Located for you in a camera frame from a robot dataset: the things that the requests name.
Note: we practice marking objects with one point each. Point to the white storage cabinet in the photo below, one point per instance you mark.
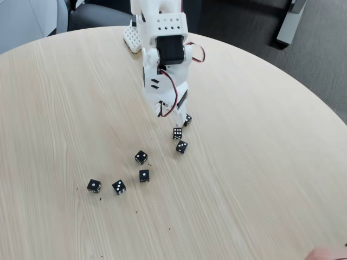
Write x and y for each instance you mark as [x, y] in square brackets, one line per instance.
[21, 21]

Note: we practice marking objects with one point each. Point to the black die with white pips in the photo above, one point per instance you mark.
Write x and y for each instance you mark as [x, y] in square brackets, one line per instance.
[188, 121]
[177, 133]
[94, 185]
[181, 146]
[141, 157]
[144, 175]
[118, 187]

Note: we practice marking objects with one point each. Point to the black office chair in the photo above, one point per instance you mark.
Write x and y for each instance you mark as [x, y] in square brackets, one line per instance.
[95, 16]

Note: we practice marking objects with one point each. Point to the grey metal desk leg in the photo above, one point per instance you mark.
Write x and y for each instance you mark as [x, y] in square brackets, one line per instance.
[287, 27]

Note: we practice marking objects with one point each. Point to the person's left hand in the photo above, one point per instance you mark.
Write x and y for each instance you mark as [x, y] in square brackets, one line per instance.
[328, 254]

